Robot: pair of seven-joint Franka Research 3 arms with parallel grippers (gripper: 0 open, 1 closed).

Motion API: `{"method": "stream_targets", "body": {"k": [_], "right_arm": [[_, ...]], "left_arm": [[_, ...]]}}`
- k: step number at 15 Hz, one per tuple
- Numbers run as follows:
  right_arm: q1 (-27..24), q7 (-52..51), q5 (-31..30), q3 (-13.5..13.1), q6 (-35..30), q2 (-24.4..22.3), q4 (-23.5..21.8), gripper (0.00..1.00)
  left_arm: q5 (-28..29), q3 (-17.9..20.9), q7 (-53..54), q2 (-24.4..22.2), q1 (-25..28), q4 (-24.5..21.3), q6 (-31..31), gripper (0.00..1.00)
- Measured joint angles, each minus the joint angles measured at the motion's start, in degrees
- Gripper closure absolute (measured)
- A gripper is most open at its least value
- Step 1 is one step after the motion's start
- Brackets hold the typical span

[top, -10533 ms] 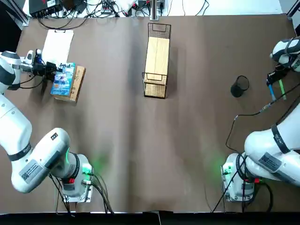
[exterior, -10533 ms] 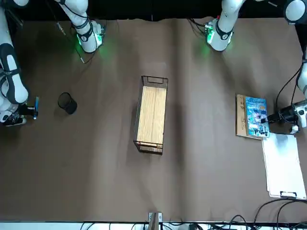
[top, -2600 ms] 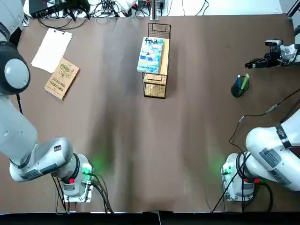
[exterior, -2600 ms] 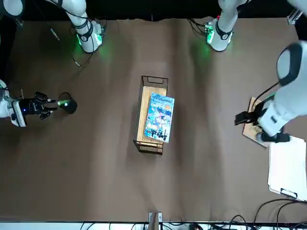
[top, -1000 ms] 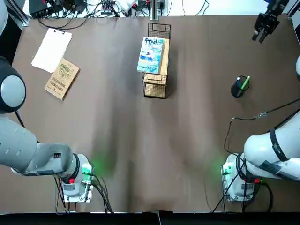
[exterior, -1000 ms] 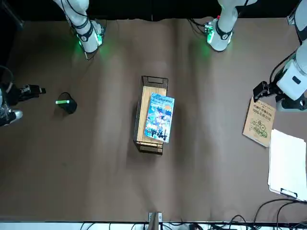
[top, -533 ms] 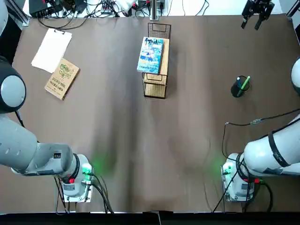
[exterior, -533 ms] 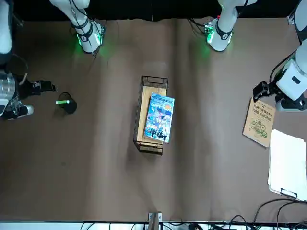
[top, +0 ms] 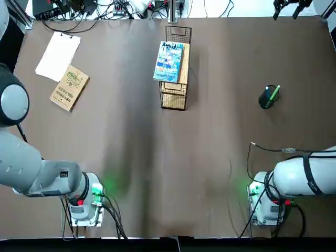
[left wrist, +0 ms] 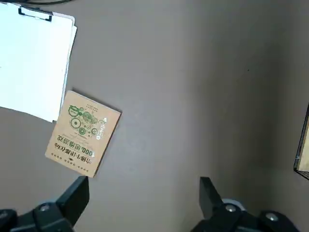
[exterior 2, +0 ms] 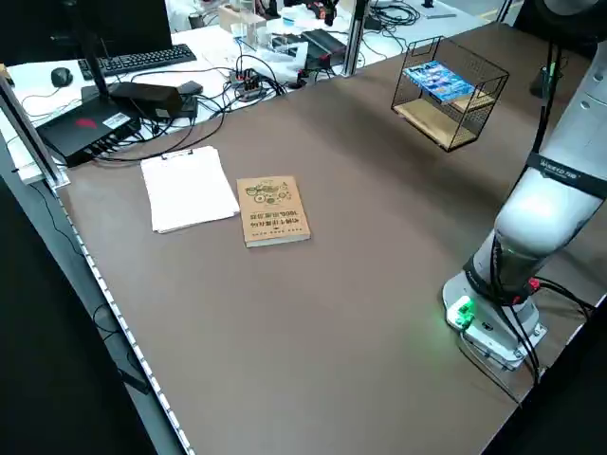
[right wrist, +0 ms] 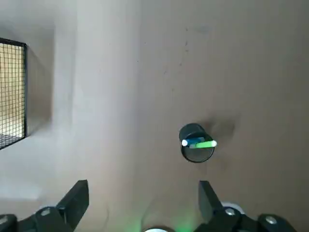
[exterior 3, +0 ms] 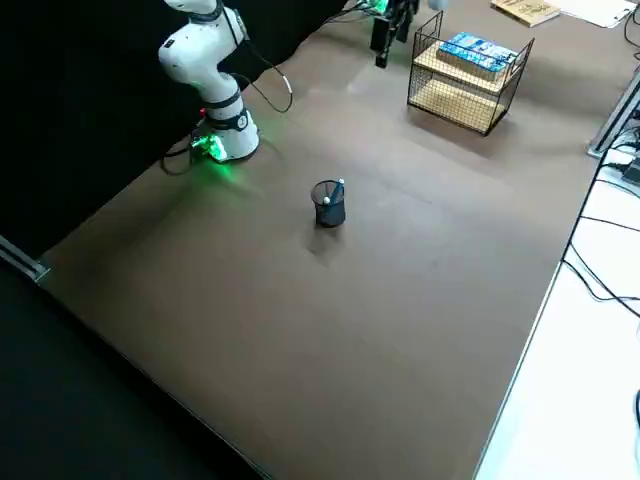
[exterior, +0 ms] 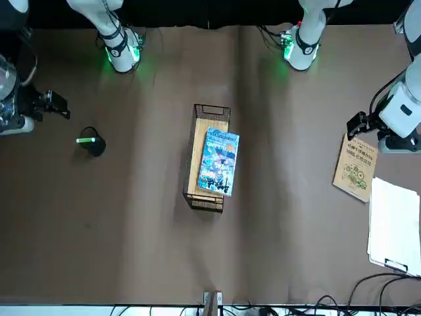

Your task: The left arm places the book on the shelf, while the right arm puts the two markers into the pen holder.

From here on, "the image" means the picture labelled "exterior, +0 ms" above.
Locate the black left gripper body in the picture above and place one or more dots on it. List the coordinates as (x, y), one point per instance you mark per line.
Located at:
(373, 121)

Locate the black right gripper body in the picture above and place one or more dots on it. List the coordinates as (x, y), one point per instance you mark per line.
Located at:
(29, 102)

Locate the blue illustrated book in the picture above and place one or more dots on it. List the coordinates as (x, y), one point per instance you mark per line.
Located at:
(218, 161)

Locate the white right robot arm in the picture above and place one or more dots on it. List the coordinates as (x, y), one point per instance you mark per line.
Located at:
(118, 49)

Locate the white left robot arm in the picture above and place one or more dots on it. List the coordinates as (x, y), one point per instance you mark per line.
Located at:
(306, 49)

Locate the brown cover book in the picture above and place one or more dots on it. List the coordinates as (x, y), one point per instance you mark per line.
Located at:
(353, 168)

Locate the black mesh pen holder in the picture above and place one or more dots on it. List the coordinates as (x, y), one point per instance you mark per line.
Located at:
(97, 149)

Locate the clipboard with white papers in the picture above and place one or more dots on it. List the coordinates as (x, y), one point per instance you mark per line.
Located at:
(394, 224)

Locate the aluminium frame post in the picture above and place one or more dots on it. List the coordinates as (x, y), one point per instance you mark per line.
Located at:
(212, 304)

